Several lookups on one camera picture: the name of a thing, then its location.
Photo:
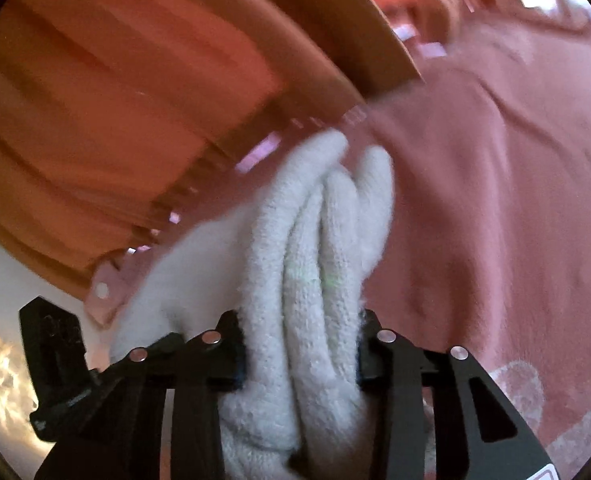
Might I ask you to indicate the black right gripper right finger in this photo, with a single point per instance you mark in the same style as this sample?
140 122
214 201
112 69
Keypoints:
478 432

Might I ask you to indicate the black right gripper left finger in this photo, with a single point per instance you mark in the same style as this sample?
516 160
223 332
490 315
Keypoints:
157 416

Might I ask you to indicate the white knit sweater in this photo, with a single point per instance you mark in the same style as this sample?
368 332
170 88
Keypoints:
292 264

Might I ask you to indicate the pink pillow with white button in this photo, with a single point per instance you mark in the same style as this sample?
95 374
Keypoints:
113 283

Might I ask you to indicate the pink bed sheet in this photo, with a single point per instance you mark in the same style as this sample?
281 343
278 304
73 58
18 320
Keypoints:
490 241

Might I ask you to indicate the orange curtain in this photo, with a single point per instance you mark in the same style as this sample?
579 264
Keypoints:
114 112

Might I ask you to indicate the brown wooden headboard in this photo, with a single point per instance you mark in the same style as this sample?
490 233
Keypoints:
202 80

